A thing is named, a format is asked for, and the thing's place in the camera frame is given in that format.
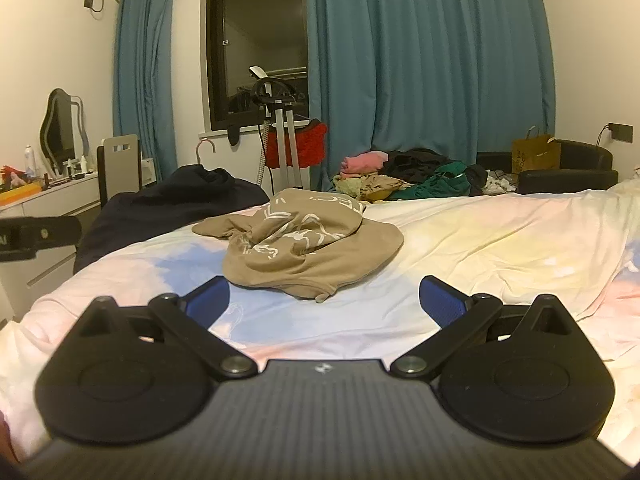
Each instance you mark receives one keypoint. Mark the garment steamer stand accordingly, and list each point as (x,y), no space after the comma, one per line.
(277,130)

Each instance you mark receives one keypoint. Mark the yellow-green garment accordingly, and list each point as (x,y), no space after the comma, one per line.
(350,188)

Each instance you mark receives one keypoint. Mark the black wall socket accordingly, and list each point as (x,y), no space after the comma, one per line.
(90,1)

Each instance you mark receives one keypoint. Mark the beige chair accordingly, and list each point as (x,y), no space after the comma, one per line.
(120,162)

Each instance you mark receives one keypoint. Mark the pile of mixed clothes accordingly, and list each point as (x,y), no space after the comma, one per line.
(420,165)

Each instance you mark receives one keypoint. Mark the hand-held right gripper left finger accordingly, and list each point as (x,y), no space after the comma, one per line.
(212,294)

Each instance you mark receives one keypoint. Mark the beige crumpled garment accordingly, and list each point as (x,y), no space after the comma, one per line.
(375,185)

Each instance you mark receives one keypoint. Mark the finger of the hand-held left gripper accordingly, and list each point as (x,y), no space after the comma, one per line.
(50,235)

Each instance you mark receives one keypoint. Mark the small black hanging item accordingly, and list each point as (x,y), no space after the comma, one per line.
(234,135)

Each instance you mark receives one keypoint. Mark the brown paper bag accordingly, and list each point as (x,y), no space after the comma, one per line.
(535,152)

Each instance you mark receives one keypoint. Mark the black armchair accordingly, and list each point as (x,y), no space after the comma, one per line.
(575,165)

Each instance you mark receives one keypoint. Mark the pink clothes hanger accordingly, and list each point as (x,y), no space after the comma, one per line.
(205,144)

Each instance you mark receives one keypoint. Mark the dark framed window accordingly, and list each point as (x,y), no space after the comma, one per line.
(257,45)

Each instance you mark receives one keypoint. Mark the wavy framed mirror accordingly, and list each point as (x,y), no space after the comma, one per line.
(60,125)

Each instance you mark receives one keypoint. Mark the red cloth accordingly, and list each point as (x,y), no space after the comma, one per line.
(300,147)

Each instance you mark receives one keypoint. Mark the green garment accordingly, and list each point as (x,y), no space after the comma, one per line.
(435,186)

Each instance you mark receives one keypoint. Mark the yellow box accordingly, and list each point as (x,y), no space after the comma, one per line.
(20,192)

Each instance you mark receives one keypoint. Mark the narrow blue curtain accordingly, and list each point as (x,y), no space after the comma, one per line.
(142,60)

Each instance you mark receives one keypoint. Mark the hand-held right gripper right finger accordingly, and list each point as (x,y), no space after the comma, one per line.
(440,301)

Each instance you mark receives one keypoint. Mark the white dresser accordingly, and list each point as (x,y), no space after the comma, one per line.
(50,220)

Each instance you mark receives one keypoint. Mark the tan printed t-shirt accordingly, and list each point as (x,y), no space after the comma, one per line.
(300,250)

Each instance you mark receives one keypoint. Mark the pink garment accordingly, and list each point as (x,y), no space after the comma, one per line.
(362,162)

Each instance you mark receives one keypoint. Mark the white patterned garment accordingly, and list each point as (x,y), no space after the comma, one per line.
(495,185)

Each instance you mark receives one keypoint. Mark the dark navy garment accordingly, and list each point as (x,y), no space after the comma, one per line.
(165,200)

